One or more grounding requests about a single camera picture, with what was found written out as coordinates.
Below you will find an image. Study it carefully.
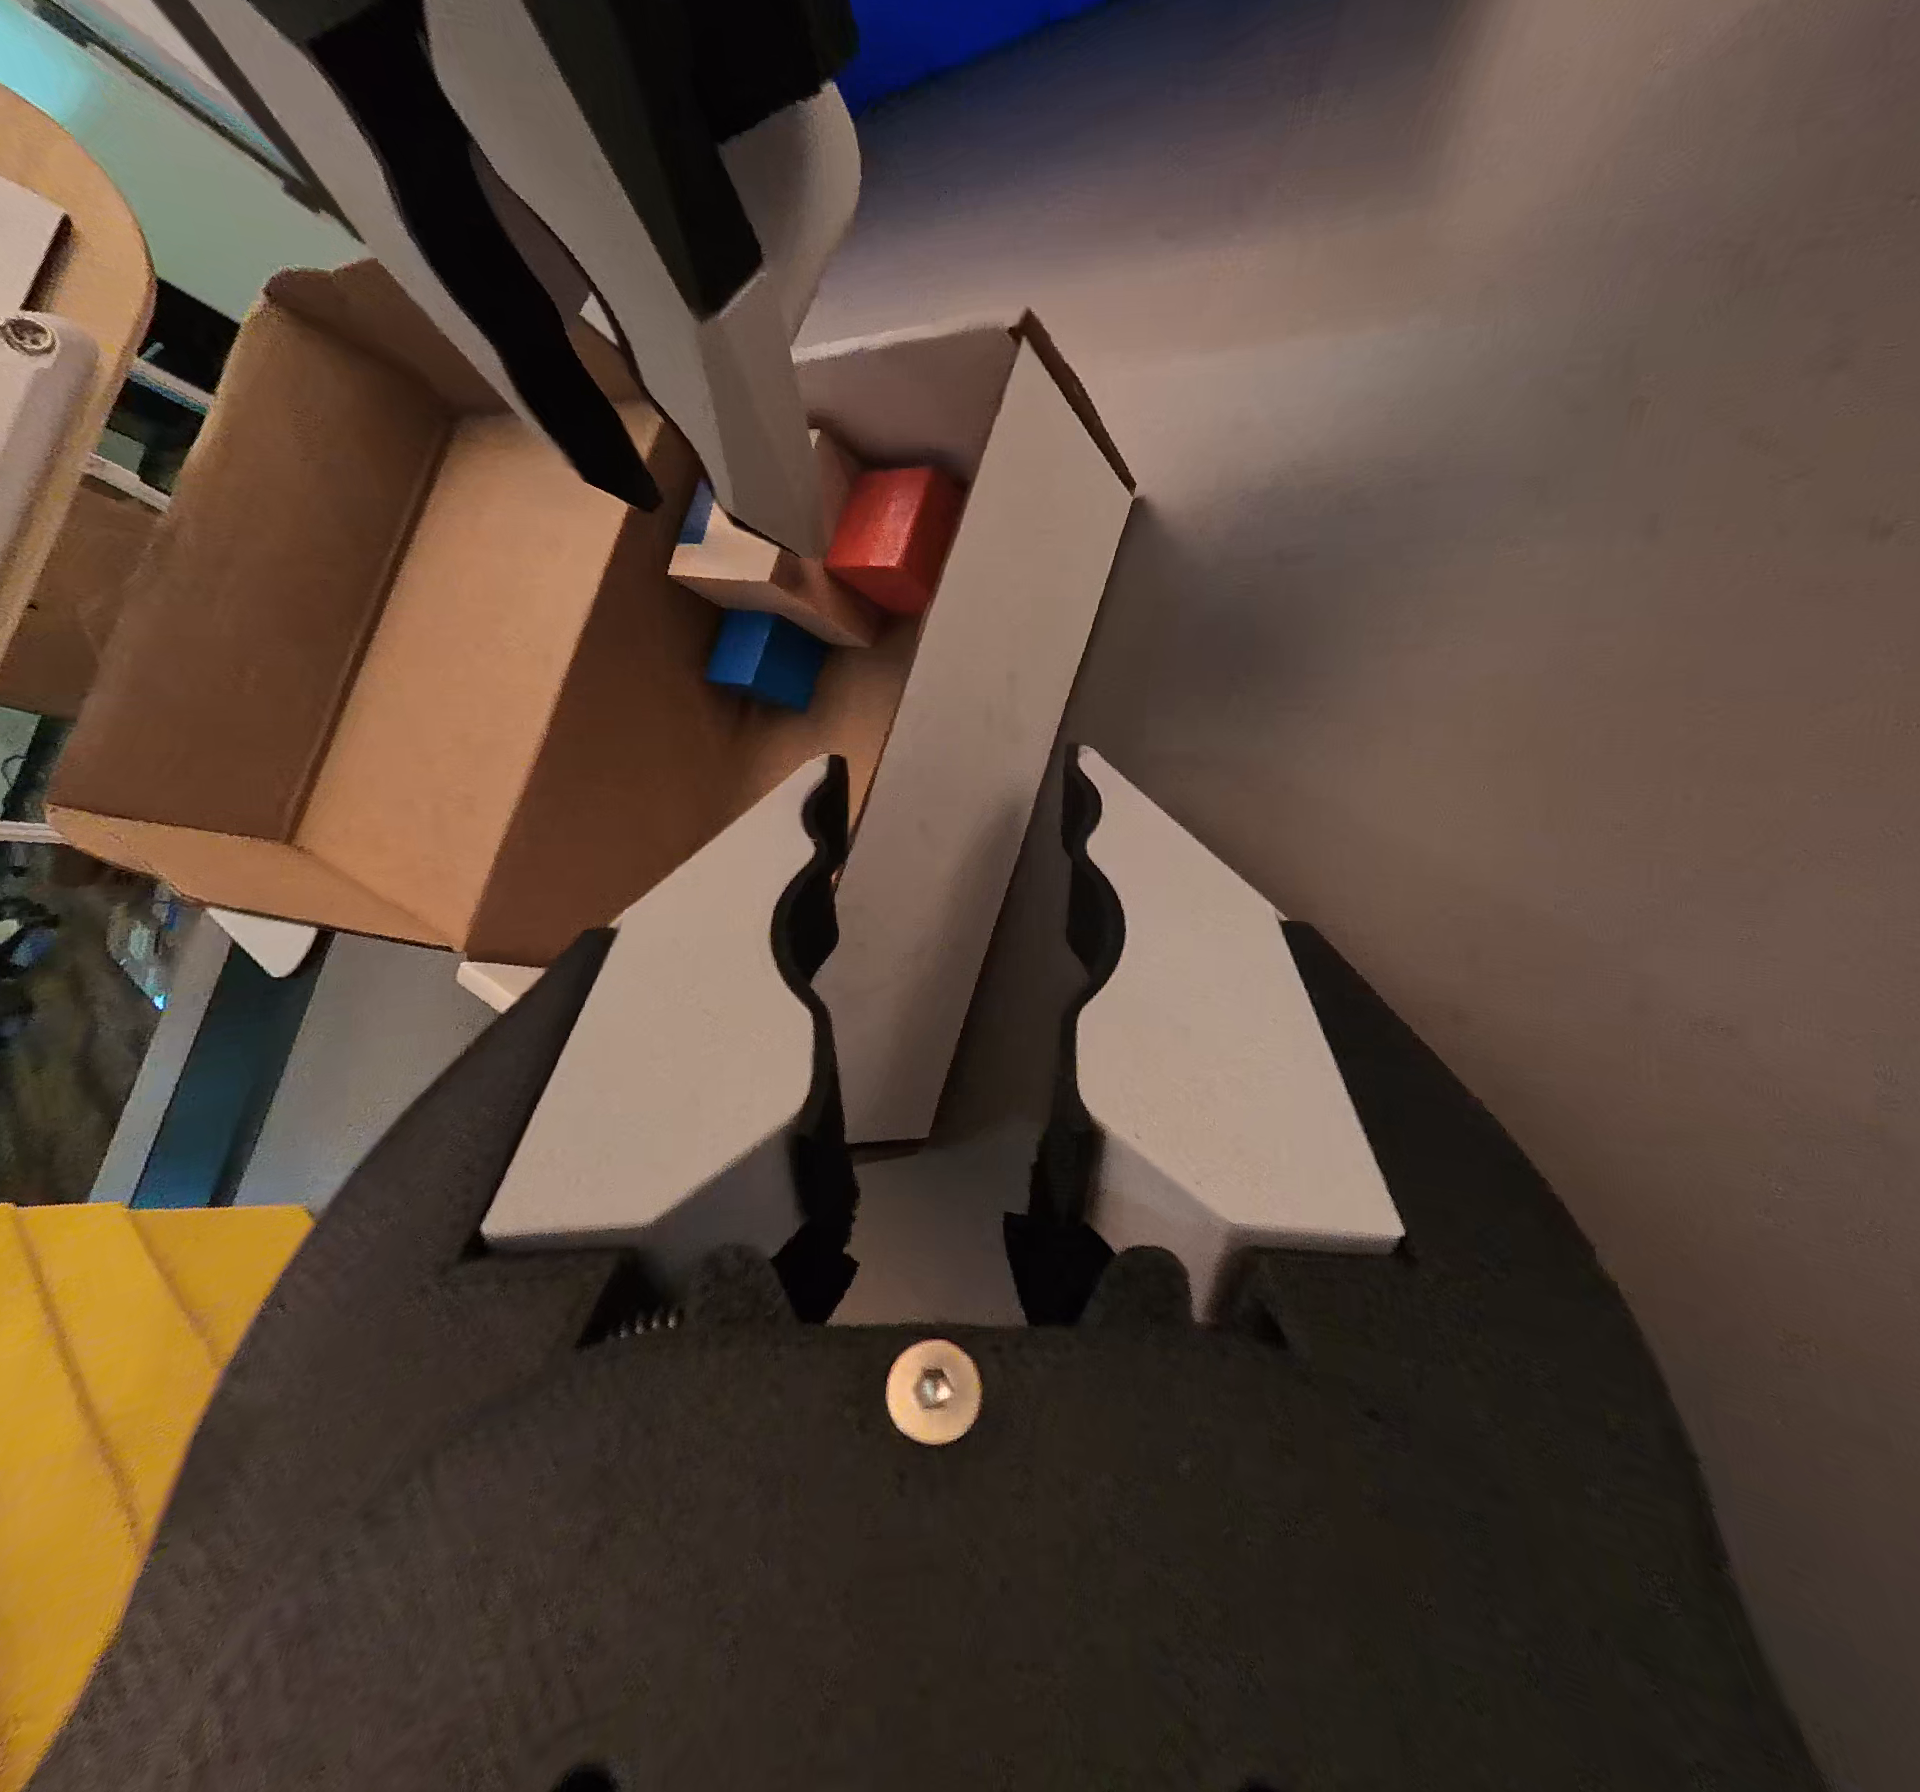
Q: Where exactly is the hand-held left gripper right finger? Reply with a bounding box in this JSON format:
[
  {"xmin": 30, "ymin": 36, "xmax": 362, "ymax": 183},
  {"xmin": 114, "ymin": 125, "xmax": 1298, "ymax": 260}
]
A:
[{"xmin": 1002, "ymin": 746, "xmax": 1409, "ymax": 1326}]

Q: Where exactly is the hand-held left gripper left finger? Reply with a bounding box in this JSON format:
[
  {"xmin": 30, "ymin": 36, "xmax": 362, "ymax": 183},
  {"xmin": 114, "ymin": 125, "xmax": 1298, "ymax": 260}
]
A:
[{"xmin": 480, "ymin": 754, "xmax": 865, "ymax": 1326}]

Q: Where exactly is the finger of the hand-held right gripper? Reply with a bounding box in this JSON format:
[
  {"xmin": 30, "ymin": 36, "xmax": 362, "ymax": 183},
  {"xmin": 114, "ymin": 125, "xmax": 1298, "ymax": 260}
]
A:
[
  {"xmin": 156, "ymin": 0, "xmax": 664, "ymax": 514},
  {"xmin": 418, "ymin": 0, "xmax": 836, "ymax": 560}
]

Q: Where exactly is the pale wooden cube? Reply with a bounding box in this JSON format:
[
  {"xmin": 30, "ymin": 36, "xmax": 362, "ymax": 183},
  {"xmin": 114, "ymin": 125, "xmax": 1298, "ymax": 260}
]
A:
[{"xmin": 666, "ymin": 435, "xmax": 890, "ymax": 654}]

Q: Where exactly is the red cube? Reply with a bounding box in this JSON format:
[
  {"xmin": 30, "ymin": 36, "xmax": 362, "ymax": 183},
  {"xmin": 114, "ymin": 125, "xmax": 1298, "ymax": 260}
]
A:
[{"xmin": 825, "ymin": 464, "xmax": 969, "ymax": 615}]

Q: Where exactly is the white cardboard box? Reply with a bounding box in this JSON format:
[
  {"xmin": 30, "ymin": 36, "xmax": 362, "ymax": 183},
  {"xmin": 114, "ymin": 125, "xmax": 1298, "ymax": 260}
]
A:
[{"xmin": 42, "ymin": 255, "xmax": 1140, "ymax": 1164}]

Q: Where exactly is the yellow plastic bin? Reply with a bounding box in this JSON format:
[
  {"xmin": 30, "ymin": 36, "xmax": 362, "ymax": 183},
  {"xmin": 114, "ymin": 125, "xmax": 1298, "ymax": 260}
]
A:
[{"xmin": 0, "ymin": 1199, "xmax": 318, "ymax": 1734}]

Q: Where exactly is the glass sliding door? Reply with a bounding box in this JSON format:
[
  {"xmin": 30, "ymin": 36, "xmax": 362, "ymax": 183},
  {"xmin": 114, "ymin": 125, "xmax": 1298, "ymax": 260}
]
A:
[{"xmin": 0, "ymin": 0, "xmax": 352, "ymax": 283}]

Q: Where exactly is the white metal plate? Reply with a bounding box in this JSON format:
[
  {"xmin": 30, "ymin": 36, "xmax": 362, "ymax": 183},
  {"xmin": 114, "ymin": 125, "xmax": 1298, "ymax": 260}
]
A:
[{"xmin": 222, "ymin": 906, "xmax": 546, "ymax": 1013}]

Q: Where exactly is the white instruction board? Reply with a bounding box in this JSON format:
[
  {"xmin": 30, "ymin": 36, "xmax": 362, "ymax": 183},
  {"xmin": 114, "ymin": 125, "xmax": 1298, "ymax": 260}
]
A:
[{"xmin": 0, "ymin": 180, "xmax": 102, "ymax": 610}]

